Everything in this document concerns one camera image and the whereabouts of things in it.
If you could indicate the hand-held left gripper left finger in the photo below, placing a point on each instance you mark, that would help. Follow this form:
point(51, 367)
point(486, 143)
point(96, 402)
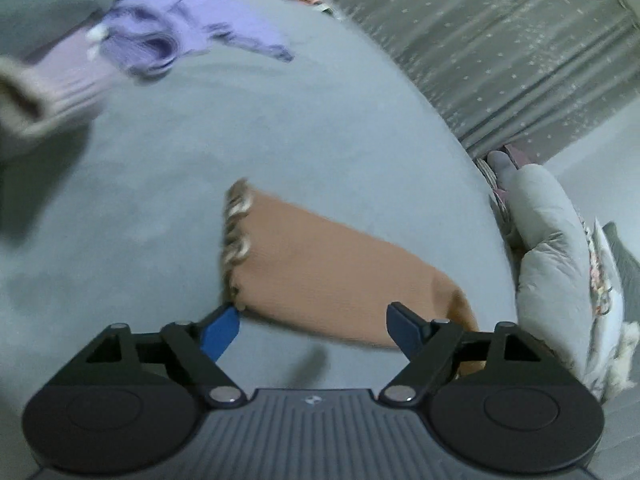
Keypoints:
point(223, 328)

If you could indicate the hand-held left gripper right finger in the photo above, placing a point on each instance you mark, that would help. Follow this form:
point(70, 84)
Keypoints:
point(400, 323)

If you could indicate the brown scalloped-edge knit garment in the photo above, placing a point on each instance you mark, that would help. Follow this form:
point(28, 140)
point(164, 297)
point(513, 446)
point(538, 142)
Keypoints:
point(325, 270)

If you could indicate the light grey padded quilt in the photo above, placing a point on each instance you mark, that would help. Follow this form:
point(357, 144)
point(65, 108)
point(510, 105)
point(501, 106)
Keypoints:
point(545, 260)

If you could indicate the pink cloth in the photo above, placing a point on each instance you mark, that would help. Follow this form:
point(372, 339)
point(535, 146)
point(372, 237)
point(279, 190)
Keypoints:
point(500, 200)

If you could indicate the grey-blue fleece bed blanket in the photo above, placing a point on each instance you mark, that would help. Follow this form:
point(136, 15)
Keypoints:
point(300, 135)

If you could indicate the white printed pillow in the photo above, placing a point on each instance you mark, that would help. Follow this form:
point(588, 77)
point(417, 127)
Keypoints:
point(607, 280)

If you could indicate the cream plush toy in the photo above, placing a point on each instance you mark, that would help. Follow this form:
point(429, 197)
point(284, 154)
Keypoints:
point(625, 355)

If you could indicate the grey quilted bedspread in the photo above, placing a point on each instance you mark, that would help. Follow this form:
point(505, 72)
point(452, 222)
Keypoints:
point(627, 260)

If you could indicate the lavender ribbed garment beige cuff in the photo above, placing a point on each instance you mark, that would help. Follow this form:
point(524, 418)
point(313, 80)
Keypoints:
point(70, 80)

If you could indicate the grey dotted curtain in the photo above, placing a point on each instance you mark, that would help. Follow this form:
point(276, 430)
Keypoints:
point(490, 45)

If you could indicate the purple knit garment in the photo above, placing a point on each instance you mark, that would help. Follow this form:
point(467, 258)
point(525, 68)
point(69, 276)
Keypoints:
point(200, 20)

